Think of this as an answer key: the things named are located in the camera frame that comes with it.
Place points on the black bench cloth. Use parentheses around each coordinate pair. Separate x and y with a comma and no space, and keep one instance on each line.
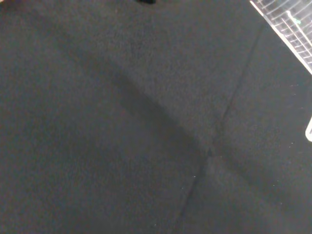
(136,126)

